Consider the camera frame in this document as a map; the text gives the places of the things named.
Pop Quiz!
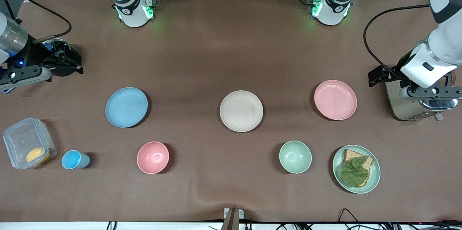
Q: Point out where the metal table edge bracket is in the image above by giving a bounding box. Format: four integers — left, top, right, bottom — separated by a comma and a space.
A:
221, 208, 244, 230

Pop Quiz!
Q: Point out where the glass lid blue knob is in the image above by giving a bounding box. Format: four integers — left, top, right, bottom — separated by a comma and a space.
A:
43, 39, 71, 57

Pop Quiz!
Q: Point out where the pink plate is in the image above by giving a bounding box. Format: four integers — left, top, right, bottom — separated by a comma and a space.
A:
314, 80, 358, 121

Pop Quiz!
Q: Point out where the green lettuce leaf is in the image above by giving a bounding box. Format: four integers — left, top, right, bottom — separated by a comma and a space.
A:
340, 156, 369, 188

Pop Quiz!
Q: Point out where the beige plate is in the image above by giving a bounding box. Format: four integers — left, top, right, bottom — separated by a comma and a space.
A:
219, 90, 264, 133

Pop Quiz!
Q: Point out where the blue plate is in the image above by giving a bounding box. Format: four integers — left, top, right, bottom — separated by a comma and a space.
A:
105, 87, 149, 129

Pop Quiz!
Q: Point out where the pink bowl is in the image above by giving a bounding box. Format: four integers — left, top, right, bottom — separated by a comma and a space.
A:
137, 141, 170, 175

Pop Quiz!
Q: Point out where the orange round food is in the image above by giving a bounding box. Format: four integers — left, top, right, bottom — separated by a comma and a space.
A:
26, 147, 50, 164

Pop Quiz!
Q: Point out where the black pot blue handle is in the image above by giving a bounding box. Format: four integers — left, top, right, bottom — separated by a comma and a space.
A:
3, 39, 83, 94

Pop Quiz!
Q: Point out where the clear plastic container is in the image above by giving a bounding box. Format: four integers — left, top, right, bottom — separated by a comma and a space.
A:
3, 117, 57, 170

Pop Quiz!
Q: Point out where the black looped cable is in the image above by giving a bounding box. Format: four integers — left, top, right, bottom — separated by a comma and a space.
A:
337, 208, 361, 225

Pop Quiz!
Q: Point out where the blue cup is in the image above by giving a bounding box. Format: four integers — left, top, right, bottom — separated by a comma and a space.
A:
61, 150, 91, 170

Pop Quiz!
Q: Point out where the green bowl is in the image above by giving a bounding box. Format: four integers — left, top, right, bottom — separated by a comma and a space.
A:
279, 140, 313, 174

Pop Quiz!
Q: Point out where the black left camera cable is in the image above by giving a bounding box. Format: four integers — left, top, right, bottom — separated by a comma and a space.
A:
363, 4, 431, 81

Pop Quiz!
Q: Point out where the toast slice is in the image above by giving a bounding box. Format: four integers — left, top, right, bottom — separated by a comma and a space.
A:
341, 149, 374, 188

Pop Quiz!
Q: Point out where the green plate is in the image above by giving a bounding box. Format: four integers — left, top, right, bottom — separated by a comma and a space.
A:
332, 145, 381, 194

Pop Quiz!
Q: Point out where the beige chrome toaster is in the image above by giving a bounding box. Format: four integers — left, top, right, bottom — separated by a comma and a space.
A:
384, 69, 459, 121

